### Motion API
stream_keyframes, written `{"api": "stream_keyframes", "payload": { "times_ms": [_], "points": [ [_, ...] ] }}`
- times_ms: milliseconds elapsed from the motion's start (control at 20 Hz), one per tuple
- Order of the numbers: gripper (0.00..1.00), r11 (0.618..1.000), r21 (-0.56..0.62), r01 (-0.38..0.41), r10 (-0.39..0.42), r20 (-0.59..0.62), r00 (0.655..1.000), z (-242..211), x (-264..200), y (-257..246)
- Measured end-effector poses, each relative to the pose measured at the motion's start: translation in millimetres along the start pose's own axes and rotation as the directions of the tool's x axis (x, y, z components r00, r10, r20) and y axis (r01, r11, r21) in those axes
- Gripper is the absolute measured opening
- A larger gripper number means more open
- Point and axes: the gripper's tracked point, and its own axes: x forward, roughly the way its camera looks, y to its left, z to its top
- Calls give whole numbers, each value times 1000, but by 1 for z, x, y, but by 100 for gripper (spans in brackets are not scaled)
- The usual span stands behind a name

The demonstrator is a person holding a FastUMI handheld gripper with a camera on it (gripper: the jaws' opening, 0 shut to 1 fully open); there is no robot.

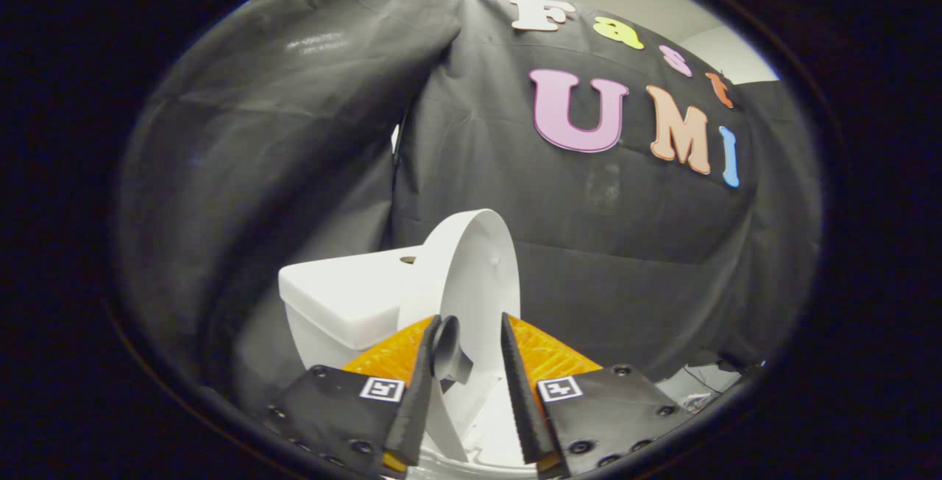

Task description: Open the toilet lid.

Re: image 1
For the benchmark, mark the white toilet lid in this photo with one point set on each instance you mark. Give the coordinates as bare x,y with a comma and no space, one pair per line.
471,274

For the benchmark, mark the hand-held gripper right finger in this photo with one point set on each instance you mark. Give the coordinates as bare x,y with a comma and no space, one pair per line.
526,406

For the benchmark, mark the black backdrop cloth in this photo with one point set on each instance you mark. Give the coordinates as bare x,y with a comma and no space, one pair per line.
625,244

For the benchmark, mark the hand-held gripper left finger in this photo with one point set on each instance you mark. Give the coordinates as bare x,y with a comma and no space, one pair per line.
412,406

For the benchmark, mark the white toilet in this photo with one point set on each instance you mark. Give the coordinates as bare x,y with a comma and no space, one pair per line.
346,296

